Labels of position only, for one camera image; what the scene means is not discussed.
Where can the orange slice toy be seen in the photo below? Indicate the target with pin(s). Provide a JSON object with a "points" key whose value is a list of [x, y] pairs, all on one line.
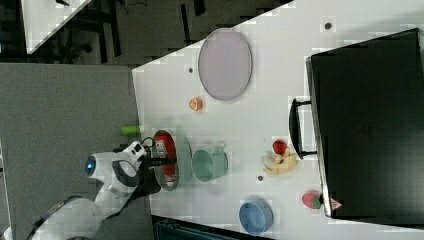
{"points": [[196, 104]]}

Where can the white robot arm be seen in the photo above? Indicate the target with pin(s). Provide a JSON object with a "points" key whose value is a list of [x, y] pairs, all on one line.
{"points": [[80, 218]]}

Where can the round purple plate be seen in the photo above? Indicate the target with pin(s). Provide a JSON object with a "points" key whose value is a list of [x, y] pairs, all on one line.
{"points": [[225, 64]]}

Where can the small red strawberry toy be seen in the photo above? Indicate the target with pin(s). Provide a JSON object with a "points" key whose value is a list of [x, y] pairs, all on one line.
{"points": [[279, 147]]}

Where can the green lime toy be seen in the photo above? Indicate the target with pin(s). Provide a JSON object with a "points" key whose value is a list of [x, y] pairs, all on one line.
{"points": [[130, 130]]}

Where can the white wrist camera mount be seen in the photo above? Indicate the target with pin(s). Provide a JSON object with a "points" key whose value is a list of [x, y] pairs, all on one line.
{"points": [[136, 152]]}

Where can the large red strawberry toy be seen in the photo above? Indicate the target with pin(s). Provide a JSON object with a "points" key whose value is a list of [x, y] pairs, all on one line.
{"points": [[312, 199]]}

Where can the green oval strainer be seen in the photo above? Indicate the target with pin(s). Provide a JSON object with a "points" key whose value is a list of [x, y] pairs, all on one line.
{"points": [[182, 166]]}

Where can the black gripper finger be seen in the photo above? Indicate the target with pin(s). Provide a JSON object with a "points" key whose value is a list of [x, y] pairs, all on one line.
{"points": [[160, 161]]}

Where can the green cup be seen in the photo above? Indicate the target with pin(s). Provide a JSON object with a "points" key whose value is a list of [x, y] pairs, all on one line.
{"points": [[210, 163]]}

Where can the blue bowl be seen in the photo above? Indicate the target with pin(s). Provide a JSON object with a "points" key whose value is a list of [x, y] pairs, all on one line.
{"points": [[256, 216]]}

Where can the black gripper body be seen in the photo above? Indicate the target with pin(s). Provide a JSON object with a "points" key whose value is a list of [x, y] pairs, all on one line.
{"points": [[147, 181]]}

